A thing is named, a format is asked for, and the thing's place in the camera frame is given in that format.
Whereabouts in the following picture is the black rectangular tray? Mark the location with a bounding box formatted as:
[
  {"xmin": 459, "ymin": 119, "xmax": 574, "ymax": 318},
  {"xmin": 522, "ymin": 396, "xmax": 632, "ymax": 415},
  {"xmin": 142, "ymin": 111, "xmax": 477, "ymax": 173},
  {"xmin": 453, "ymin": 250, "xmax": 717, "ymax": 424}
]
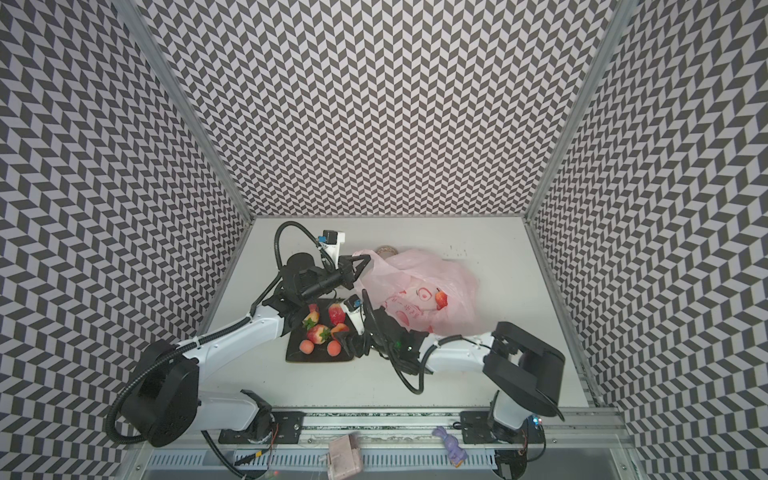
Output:
[{"xmin": 285, "ymin": 299, "xmax": 356, "ymax": 363}]

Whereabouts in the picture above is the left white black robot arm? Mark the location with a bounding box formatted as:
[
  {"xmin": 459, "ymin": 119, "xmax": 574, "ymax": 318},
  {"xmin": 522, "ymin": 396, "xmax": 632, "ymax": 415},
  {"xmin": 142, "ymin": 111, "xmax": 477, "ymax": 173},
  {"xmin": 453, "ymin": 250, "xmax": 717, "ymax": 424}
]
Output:
[{"xmin": 104, "ymin": 221, "xmax": 371, "ymax": 447}]

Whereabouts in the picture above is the aluminium front rail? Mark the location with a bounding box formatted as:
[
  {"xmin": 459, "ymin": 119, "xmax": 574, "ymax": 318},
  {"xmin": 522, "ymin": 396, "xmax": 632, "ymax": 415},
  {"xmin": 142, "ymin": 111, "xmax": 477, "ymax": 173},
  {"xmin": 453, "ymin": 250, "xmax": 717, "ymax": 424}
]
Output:
[{"xmin": 273, "ymin": 407, "xmax": 632, "ymax": 448}]

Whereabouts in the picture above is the tape roll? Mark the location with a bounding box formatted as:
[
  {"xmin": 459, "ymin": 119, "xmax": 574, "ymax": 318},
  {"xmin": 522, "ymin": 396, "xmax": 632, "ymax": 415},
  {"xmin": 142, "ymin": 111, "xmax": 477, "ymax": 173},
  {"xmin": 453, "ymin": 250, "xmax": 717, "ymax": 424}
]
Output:
[{"xmin": 375, "ymin": 245, "xmax": 399, "ymax": 259}]

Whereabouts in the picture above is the pink plastic bag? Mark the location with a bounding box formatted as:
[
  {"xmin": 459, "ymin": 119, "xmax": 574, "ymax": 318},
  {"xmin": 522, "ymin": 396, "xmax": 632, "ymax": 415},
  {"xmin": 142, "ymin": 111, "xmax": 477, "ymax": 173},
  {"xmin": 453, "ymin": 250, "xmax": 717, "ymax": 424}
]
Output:
[{"xmin": 354, "ymin": 249, "xmax": 486, "ymax": 336}]

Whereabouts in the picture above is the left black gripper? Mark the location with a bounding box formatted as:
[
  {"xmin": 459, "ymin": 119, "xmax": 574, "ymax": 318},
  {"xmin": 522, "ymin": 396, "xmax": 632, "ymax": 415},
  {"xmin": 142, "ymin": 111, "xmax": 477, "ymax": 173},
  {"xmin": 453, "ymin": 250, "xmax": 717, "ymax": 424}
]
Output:
[{"xmin": 301, "ymin": 254, "xmax": 373, "ymax": 305}]

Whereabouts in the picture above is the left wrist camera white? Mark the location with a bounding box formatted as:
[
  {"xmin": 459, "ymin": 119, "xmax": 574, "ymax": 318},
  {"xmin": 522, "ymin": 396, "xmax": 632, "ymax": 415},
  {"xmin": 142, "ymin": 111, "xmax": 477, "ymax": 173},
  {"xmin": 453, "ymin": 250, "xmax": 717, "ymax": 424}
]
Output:
[{"xmin": 318, "ymin": 230, "xmax": 346, "ymax": 267}]

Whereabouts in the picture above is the orange fake peach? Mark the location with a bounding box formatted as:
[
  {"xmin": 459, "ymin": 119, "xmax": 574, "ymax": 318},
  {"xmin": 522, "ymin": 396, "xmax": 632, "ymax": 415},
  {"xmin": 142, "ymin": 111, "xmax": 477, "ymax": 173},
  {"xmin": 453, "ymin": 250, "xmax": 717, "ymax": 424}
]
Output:
[
  {"xmin": 327, "ymin": 340, "xmax": 342, "ymax": 358},
  {"xmin": 299, "ymin": 340, "xmax": 315, "ymax": 355}
]

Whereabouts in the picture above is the red fake strawberry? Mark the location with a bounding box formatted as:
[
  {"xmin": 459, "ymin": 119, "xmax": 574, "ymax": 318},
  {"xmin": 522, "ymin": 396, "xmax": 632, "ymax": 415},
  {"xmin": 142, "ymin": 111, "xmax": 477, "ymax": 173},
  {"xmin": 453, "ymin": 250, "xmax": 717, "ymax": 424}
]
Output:
[
  {"xmin": 306, "ymin": 324, "xmax": 332, "ymax": 345},
  {"xmin": 331, "ymin": 323, "xmax": 350, "ymax": 338},
  {"xmin": 328, "ymin": 303, "xmax": 346, "ymax": 326}
]

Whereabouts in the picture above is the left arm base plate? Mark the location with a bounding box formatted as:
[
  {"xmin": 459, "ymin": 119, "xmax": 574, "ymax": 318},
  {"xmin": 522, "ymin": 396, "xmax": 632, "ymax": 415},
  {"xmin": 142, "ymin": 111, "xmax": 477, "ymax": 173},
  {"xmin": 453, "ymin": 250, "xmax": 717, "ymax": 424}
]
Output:
[{"xmin": 218, "ymin": 411, "xmax": 306, "ymax": 446}]

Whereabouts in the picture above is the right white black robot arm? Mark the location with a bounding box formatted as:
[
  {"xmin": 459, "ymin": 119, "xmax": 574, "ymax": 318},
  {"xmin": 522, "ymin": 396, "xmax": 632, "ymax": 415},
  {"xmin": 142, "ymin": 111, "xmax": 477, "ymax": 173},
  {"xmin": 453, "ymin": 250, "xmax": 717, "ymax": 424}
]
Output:
[{"xmin": 341, "ymin": 292, "xmax": 565, "ymax": 443}]

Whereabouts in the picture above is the pink small box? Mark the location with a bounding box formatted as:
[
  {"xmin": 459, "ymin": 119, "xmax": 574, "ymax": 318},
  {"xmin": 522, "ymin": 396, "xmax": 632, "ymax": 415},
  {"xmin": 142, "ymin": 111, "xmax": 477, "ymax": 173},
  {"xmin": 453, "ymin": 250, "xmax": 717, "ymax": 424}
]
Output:
[{"xmin": 327, "ymin": 434, "xmax": 363, "ymax": 480}]

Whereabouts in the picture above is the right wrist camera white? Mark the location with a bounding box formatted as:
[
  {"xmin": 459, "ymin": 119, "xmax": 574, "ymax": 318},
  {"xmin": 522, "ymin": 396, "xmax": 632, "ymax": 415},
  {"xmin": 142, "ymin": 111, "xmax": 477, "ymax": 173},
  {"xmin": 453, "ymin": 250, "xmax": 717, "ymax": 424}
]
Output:
[{"xmin": 342, "ymin": 294, "xmax": 365, "ymax": 335}]

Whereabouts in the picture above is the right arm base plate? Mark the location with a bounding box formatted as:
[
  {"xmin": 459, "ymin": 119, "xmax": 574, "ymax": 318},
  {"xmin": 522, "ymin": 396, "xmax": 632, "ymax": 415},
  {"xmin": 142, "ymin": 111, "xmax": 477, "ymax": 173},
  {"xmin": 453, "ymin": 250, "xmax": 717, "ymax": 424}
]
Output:
[{"xmin": 452, "ymin": 410, "xmax": 545, "ymax": 445}]

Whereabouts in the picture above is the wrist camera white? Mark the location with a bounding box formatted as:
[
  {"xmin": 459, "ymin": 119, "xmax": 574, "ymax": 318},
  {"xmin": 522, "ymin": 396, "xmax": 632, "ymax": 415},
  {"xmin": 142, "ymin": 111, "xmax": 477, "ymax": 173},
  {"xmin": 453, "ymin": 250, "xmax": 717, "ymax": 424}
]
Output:
[
  {"xmin": 318, "ymin": 230, "xmax": 346, "ymax": 267},
  {"xmin": 342, "ymin": 294, "xmax": 365, "ymax": 335}
]

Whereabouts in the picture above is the purple toy figure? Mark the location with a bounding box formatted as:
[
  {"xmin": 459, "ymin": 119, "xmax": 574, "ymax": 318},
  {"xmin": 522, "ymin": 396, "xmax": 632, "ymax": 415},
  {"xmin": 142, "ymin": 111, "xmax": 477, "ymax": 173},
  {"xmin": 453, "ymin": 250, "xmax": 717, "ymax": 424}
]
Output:
[{"xmin": 432, "ymin": 426, "xmax": 468, "ymax": 468}]

